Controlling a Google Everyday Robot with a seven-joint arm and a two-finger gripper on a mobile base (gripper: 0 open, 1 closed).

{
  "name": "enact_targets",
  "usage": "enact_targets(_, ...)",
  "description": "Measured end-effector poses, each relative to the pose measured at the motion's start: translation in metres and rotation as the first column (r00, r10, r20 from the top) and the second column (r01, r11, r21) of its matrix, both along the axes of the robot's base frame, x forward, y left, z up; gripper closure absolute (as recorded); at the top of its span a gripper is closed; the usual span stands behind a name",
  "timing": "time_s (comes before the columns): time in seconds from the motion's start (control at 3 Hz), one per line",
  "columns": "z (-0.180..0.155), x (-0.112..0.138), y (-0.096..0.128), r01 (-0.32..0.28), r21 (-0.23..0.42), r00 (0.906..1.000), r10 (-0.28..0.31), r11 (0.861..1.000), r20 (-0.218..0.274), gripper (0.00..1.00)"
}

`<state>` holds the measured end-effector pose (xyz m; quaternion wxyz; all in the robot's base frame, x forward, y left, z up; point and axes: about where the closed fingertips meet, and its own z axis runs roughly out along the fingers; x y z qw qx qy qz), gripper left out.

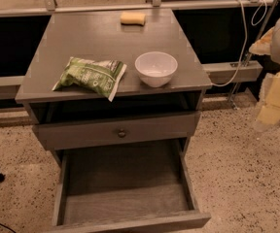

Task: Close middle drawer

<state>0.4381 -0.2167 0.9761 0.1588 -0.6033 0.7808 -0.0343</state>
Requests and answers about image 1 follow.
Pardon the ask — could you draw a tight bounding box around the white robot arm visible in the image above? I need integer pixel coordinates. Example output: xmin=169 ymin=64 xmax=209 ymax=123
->
xmin=249 ymin=18 xmax=280 ymax=132

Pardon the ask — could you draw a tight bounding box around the green chip bag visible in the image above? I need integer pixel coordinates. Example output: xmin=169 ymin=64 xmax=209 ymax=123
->
xmin=52 ymin=57 xmax=126 ymax=102

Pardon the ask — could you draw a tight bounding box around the white bowl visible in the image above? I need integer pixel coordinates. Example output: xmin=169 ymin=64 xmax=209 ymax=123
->
xmin=135 ymin=51 xmax=178 ymax=87

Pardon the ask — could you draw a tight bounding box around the grey wooden drawer cabinet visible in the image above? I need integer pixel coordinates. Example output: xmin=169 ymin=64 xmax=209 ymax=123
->
xmin=15 ymin=8 xmax=213 ymax=167

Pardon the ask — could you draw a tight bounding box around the grey open bottom drawer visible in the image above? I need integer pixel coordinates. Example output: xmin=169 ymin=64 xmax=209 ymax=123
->
xmin=47 ymin=140 xmax=211 ymax=233

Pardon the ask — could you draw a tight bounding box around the round metal drawer knob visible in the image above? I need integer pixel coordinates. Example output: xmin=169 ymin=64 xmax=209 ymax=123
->
xmin=118 ymin=129 xmax=126 ymax=138

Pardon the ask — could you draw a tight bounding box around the white cable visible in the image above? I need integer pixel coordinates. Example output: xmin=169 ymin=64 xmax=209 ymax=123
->
xmin=209 ymin=0 xmax=268 ymax=88

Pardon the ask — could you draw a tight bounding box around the grey middle drawer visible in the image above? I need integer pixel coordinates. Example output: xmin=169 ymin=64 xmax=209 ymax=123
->
xmin=33 ymin=112 xmax=200 ymax=150

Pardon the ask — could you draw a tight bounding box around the yellow sponge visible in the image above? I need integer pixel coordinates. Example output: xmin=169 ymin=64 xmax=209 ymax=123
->
xmin=120 ymin=12 xmax=146 ymax=26

